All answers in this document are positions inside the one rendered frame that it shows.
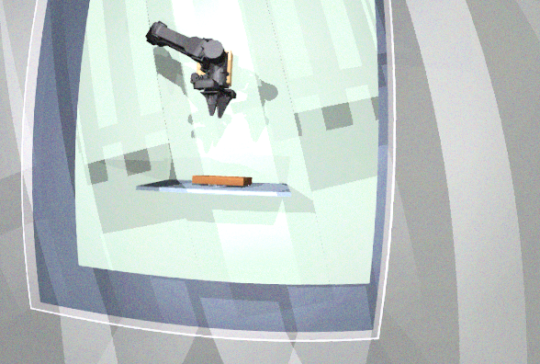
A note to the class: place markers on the brown wooden picture frame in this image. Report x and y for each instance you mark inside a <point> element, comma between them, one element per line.
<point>223,180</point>

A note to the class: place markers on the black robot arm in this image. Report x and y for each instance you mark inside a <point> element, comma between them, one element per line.
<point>207,52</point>

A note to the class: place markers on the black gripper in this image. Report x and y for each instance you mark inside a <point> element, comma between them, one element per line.
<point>215,93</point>

